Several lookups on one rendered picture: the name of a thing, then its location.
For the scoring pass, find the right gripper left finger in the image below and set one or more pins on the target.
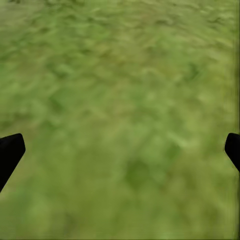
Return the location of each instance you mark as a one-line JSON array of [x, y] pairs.
[[12, 149]]

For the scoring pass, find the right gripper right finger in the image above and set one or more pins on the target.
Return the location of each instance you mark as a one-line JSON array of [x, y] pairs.
[[232, 149]]

